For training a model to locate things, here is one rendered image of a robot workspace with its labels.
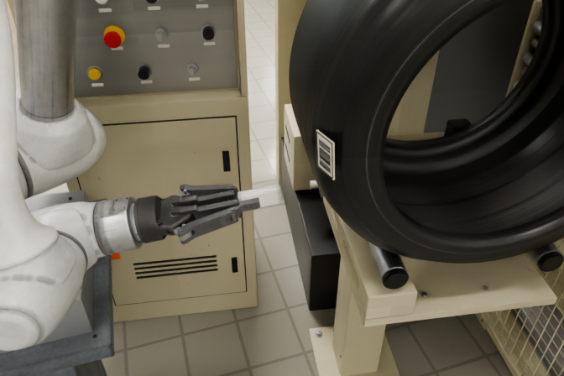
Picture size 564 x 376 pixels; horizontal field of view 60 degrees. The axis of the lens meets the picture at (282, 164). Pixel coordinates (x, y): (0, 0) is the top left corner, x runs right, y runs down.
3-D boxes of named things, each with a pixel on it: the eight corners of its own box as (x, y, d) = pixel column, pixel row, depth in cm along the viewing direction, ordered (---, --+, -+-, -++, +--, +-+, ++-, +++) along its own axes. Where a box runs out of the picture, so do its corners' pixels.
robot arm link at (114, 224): (99, 190, 82) (134, 183, 82) (117, 229, 87) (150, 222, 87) (89, 227, 74) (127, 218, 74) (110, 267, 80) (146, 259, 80)
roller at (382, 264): (331, 160, 109) (349, 150, 108) (342, 174, 111) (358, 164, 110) (378, 280, 81) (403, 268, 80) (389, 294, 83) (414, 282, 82)
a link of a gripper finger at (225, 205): (170, 207, 79) (169, 212, 78) (237, 195, 80) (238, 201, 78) (176, 224, 82) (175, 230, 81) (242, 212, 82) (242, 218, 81)
